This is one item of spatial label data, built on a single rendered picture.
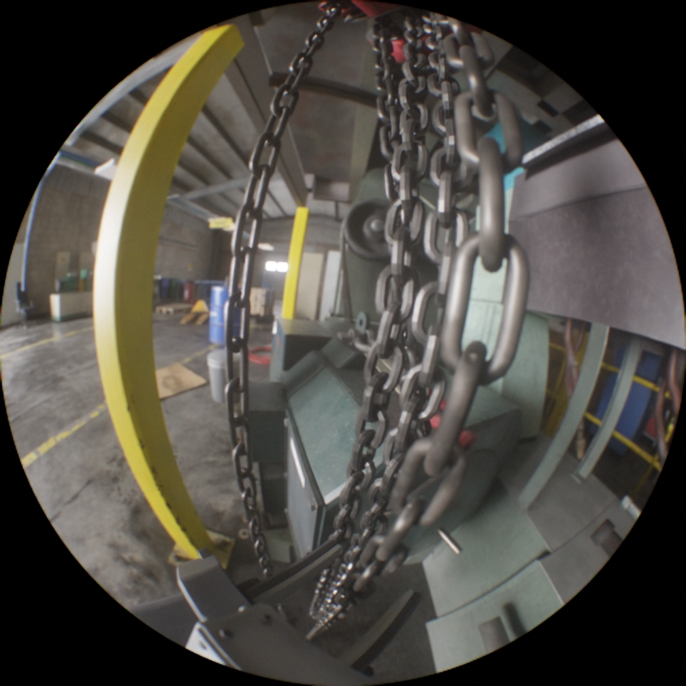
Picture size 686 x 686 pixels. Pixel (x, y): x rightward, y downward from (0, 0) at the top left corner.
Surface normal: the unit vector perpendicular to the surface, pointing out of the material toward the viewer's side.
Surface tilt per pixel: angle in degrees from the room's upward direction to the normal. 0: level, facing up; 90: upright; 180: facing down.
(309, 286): 90
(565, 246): 90
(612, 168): 78
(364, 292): 90
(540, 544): 90
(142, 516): 0
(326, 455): 45
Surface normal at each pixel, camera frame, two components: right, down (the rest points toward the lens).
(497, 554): -0.99, -0.13
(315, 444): -0.55, -0.72
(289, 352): 0.35, 0.26
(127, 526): 0.14, -0.97
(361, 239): 0.11, 0.15
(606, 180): -0.94, -0.33
